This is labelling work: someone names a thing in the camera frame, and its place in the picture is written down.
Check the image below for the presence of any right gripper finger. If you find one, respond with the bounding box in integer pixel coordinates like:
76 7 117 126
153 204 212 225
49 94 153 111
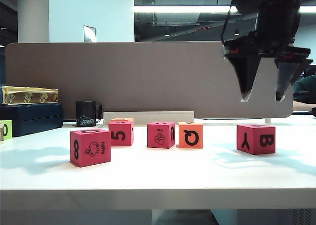
227 54 263 102
274 58 314 102

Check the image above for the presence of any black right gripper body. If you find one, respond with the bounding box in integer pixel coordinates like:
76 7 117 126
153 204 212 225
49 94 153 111
221 9 312 61

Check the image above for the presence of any pink block with letter Y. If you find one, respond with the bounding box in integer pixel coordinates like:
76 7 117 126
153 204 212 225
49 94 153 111
236 124 276 156

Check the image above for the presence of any orange block with letter Q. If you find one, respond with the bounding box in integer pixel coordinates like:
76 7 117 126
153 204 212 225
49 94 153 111
178 121 203 149

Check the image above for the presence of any pink block with tree print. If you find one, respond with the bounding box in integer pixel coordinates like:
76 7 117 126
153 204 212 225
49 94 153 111
147 121 175 149

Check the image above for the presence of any pink block with number five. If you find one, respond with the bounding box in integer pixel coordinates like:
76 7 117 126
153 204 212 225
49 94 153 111
108 121 135 147

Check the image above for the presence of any black chair backrest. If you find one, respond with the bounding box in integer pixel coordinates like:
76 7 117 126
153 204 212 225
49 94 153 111
302 64 316 76

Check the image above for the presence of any dark green office chair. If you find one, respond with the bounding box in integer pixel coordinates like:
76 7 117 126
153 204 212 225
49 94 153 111
293 74 316 103

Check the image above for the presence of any black object on far desk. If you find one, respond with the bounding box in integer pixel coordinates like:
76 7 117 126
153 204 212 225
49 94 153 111
292 106 316 119

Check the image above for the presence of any white ceiling light strip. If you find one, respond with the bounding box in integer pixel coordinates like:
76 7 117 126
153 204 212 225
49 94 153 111
134 5 316 13

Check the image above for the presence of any brown desk divider panel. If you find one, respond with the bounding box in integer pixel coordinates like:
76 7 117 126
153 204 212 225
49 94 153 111
4 41 294 120

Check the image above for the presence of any black mug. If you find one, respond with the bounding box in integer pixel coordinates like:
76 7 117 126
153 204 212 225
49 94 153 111
75 100 103 128

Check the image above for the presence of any pink block with rabbit print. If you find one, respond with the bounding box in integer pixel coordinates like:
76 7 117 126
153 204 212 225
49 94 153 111
70 129 111 168

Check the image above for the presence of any yellow printed box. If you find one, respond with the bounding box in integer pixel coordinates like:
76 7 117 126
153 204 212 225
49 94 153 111
1 86 60 105

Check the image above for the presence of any dark blue box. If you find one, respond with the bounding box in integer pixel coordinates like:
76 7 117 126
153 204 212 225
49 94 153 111
0 102 64 138

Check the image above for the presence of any green block with zero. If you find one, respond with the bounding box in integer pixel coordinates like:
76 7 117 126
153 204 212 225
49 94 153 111
0 120 13 140

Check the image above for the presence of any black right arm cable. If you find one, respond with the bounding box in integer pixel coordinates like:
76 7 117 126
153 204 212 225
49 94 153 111
220 4 239 46

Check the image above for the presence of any beige cable tray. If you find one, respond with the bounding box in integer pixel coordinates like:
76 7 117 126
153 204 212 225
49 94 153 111
103 111 195 127

